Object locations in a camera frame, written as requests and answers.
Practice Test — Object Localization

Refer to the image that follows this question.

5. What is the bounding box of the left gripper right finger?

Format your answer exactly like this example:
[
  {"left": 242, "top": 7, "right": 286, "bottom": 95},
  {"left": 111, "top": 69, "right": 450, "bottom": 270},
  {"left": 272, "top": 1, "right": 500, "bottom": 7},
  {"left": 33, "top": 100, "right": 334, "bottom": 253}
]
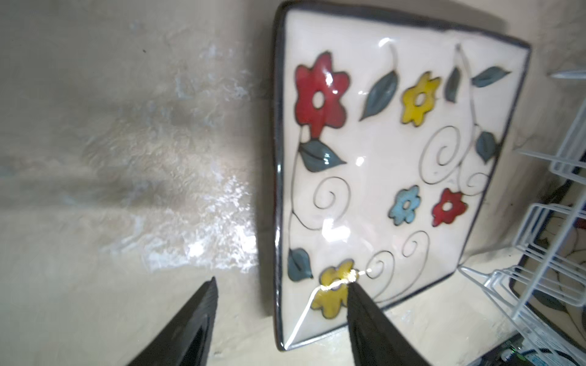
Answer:
[{"left": 347, "top": 282, "right": 429, "bottom": 366}]

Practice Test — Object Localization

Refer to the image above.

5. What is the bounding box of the white wire dish rack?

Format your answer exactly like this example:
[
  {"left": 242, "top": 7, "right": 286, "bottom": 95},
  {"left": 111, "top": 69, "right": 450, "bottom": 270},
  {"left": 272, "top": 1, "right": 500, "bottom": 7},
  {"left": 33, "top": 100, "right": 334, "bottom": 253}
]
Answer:
[{"left": 457, "top": 68, "right": 586, "bottom": 366}]

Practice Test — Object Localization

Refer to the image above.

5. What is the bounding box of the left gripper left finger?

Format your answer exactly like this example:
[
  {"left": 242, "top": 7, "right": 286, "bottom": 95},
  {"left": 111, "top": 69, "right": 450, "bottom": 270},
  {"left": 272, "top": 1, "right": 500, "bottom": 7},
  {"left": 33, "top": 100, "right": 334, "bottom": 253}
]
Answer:
[{"left": 129, "top": 278, "right": 218, "bottom": 366}]

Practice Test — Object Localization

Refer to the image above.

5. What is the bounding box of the square floral plate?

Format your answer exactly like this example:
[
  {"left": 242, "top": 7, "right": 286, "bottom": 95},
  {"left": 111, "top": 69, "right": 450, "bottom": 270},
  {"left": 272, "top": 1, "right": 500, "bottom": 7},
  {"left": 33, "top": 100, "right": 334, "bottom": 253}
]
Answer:
[
  {"left": 510, "top": 179, "right": 585, "bottom": 352},
  {"left": 273, "top": 1, "right": 532, "bottom": 352}
]

